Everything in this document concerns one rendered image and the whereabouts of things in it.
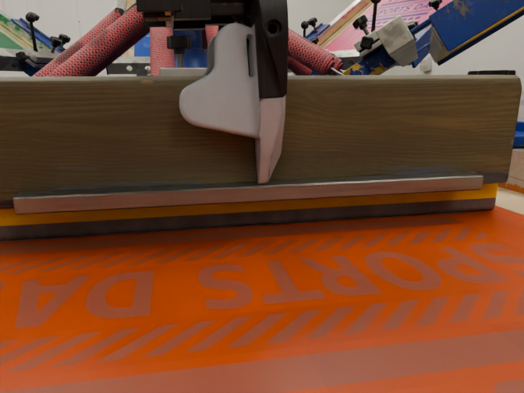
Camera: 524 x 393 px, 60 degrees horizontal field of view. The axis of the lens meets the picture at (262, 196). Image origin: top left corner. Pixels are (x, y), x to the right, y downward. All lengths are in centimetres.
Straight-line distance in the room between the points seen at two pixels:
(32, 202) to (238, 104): 13
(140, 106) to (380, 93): 15
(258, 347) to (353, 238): 13
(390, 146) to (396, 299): 13
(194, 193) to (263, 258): 6
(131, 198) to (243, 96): 9
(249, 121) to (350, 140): 7
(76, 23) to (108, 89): 444
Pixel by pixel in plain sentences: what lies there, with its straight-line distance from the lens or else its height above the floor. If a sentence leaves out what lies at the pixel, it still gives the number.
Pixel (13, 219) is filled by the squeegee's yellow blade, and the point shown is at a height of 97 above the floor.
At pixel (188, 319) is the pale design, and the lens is 20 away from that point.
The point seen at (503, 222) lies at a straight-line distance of 36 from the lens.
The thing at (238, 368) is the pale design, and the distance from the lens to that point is 16.
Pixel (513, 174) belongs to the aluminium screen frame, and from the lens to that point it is 47.
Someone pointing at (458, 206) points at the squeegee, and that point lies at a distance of 37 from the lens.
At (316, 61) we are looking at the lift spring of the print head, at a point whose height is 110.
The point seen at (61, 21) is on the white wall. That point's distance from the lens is 474.
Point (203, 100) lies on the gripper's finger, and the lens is 26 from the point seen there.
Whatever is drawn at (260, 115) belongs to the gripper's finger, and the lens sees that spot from 26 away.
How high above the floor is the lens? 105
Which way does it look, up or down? 13 degrees down
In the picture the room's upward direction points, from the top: 1 degrees counter-clockwise
